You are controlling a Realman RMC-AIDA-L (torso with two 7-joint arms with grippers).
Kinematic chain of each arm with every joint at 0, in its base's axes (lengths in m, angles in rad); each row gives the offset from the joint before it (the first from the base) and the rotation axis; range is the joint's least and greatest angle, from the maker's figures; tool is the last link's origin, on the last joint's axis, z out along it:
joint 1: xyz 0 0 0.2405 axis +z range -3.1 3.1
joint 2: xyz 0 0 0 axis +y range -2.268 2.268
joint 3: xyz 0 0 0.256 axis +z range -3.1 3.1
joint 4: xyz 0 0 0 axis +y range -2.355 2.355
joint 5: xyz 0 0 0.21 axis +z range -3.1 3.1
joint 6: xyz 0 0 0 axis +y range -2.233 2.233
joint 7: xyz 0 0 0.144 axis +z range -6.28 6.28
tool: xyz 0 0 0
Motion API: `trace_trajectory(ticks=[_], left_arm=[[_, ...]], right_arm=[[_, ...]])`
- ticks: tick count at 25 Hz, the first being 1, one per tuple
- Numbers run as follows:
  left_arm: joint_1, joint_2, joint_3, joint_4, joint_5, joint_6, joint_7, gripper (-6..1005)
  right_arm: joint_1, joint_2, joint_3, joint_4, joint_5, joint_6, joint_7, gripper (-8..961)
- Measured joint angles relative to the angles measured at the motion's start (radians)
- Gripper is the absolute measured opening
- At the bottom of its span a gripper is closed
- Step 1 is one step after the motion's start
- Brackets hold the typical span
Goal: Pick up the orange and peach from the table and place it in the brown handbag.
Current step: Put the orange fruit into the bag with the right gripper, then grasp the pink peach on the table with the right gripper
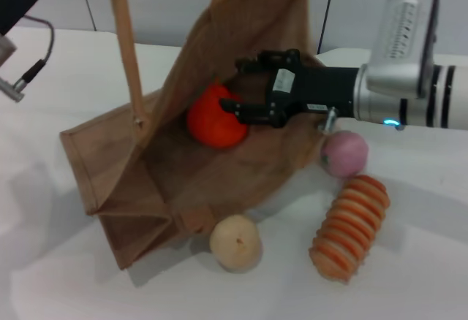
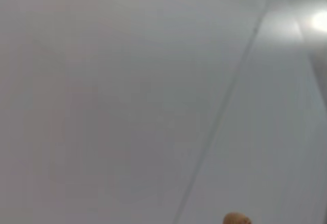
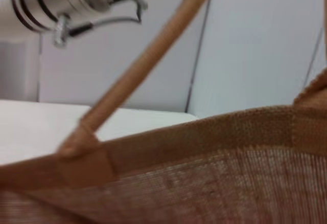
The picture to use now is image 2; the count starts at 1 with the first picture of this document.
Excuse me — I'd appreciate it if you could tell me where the brown jute handbag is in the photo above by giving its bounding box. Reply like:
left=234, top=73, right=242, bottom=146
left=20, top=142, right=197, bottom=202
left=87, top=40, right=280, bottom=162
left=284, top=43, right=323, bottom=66
left=223, top=211, right=253, bottom=224

